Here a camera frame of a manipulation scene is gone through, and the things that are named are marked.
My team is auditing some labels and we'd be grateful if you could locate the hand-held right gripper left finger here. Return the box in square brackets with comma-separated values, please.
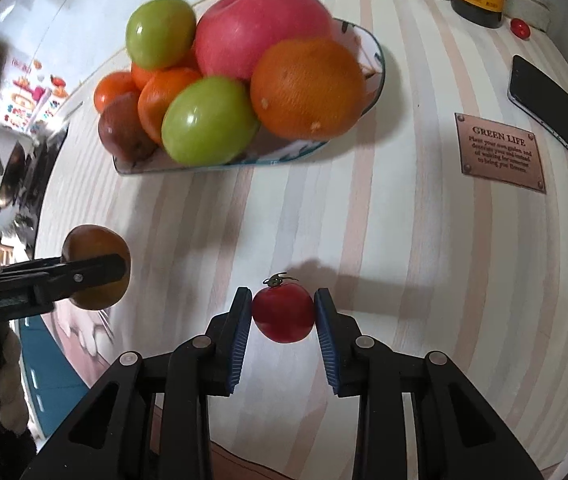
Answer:
[21, 287, 253, 480]

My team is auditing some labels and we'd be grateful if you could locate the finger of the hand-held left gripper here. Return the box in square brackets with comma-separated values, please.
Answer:
[0, 253, 127, 297]
[0, 285, 57, 328]

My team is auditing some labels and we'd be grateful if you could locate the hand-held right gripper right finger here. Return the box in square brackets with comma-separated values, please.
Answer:
[314, 287, 545, 480]

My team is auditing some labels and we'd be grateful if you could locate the red-green apple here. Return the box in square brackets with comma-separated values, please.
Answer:
[62, 224, 132, 311]

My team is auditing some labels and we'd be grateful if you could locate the small tangerine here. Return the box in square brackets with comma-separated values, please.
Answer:
[94, 71, 140, 116]
[137, 66, 203, 145]
[131, 50, 199, 91]

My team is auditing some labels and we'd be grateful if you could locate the deer print plate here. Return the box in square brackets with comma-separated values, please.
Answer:
[111, 17, 386, 176]

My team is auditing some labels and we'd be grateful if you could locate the brown-purple round fruit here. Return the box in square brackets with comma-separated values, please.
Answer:
[98, 92, 159, 163]

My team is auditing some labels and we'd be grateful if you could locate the green round fruit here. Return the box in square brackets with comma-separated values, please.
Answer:
[125, 0, 198, 72]
[161, 76, 261, 167]

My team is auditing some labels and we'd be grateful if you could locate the large orange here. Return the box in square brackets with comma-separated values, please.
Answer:
[250, 36, 366, 142]

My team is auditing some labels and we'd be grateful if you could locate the brown tablecloth label patch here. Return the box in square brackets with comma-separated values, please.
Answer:
[454, 112, 547, 193]

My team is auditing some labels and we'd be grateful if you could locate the pink-red apple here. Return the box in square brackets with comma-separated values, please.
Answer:
[194, 0, 337, 83]

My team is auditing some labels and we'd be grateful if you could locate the black smartphone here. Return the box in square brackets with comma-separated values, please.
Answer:
[508, 55, 568, 183]

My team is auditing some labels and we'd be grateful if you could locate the colourful wall poster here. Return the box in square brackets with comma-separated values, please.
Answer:
[0, 45, 72, 133]

